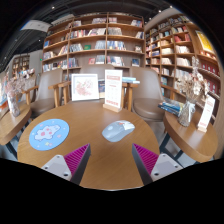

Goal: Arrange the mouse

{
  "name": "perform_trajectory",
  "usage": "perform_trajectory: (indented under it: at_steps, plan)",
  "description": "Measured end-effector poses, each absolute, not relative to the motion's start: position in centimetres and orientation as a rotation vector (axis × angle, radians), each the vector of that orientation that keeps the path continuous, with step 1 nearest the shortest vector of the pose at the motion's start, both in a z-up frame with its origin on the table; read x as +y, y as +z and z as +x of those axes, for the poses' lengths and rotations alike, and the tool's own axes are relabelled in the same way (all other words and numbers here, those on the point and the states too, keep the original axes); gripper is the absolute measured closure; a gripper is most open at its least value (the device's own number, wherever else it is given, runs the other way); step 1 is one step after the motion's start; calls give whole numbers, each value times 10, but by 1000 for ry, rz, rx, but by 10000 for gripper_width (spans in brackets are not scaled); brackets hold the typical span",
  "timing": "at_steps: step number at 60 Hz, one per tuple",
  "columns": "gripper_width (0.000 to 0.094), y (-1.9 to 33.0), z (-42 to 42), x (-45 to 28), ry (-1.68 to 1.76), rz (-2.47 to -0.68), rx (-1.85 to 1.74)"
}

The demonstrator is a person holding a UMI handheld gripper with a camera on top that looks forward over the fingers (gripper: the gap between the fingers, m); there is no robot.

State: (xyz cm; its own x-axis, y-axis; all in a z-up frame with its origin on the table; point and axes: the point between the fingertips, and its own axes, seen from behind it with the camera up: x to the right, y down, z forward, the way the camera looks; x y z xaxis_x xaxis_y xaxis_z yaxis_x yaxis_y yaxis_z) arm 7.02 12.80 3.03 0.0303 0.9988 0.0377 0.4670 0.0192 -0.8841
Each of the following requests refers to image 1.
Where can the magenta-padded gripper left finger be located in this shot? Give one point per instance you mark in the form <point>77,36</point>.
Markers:
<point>58,165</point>

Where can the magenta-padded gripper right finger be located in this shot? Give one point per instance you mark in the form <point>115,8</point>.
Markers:
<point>165,165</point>

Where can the grey computer mouse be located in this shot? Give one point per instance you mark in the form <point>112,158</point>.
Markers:
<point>117,131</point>

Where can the round light blue mouse pad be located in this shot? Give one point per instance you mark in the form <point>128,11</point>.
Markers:
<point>49,134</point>

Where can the round wooden side table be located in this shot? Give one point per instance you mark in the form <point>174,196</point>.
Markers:
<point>193,143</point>
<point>11,128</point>

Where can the glass vase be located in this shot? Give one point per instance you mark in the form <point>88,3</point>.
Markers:
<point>185,115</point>
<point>14,106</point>

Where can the stack of dark books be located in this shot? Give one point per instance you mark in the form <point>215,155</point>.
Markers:
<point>170,106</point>

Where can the white sign card wooden base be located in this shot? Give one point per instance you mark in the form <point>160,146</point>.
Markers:
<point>206,113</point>
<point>113,88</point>

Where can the white framed flower picture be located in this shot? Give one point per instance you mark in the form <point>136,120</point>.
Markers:
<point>85,87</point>

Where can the dried beige flower bouquet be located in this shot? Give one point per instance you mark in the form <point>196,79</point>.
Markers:
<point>195,85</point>

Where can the dark blue book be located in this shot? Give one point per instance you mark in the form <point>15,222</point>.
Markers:
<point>101,86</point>

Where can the dried pink flower bouquet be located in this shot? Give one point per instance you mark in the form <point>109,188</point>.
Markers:
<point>16,85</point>

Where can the light blue book stack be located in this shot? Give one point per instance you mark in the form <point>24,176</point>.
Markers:
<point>130,80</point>

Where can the small distant wooden shelf unit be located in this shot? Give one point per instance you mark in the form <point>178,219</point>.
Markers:
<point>20,65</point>

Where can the curved wooden book shelf unit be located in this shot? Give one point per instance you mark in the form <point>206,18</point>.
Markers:
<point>176,50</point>

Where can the wide wooden book shelf unit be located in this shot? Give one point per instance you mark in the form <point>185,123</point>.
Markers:
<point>93,43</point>

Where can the white ceiling panel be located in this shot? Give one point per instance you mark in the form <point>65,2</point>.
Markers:
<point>35,25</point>

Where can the ceiling spot lights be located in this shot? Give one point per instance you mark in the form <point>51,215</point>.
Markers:
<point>52,7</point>

